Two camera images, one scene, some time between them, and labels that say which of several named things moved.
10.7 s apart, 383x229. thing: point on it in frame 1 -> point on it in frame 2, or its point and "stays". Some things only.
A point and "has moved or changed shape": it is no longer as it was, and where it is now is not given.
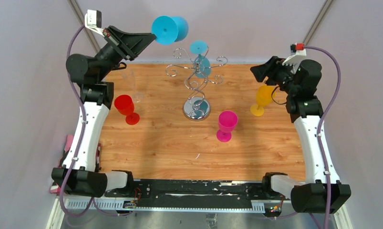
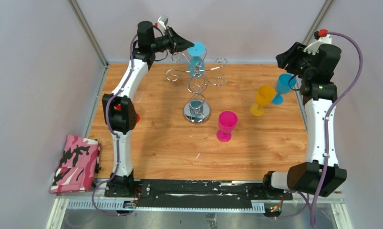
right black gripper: [270, 68] -> [291, 56]
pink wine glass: [227, 120] stays
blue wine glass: [169, 29] has moved or changed shape
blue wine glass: [202, 67] has moved or changed shape
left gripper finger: [125, 36] -> [177, 37]
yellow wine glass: [264, 95] stays
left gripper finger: [134, 44] -> [182, 44]
